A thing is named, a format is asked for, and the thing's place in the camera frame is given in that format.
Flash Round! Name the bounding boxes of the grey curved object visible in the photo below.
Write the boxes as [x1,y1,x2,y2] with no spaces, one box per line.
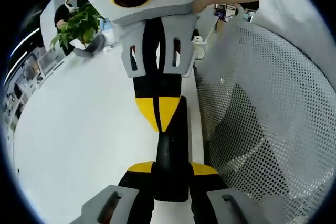
[73,34,106,58]

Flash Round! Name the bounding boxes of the black remote control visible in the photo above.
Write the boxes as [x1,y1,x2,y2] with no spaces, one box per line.
[153,95,192,203]

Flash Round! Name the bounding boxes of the green potted plant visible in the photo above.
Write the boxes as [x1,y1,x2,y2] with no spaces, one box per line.
[50,2,105,51]

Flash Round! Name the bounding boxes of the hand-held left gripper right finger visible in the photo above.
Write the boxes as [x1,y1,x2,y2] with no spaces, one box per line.
[189,161,274,224]

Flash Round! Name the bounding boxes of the person's white shirt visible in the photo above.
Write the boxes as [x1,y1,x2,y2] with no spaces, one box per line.
[248,0,336,59]

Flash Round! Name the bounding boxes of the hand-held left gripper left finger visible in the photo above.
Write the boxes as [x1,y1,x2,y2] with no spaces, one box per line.
[70,160,155,224]

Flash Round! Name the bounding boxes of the white plastic container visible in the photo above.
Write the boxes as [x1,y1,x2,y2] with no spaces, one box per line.
[103,28,124,48]

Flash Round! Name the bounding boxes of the white perforated mesh basket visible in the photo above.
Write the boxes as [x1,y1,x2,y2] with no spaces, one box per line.
[194,20,336,224]

